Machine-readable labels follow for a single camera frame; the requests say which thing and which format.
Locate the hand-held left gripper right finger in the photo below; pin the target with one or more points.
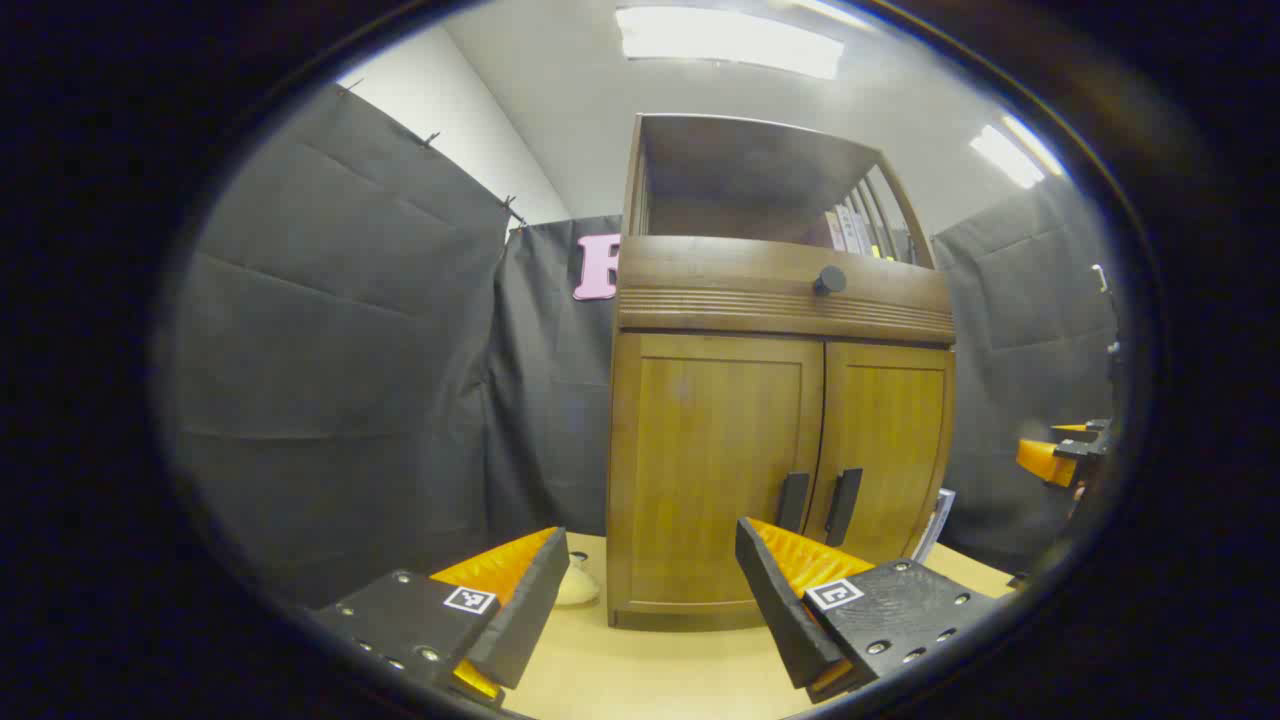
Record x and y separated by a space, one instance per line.
780 610

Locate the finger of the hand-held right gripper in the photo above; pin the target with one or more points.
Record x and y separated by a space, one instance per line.
1080 431
1045 462

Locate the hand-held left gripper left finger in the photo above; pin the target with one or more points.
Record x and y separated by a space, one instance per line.
525 620

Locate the wooden shoe cabinet door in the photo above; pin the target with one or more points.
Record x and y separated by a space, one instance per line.
700 450
890 430

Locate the wooden double-door shoe cabinet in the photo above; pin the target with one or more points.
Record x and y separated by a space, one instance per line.
700 280

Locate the white plush toy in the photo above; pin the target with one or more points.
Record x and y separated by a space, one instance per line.
578 585

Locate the black round drawer knob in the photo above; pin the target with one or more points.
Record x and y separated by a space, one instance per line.
829 280

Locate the ceiling light panel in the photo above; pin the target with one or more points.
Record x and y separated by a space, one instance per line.
1010 155

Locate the row of books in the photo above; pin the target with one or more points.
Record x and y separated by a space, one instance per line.
850 230

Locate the black backdrop cloth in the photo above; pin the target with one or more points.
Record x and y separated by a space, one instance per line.
330 350

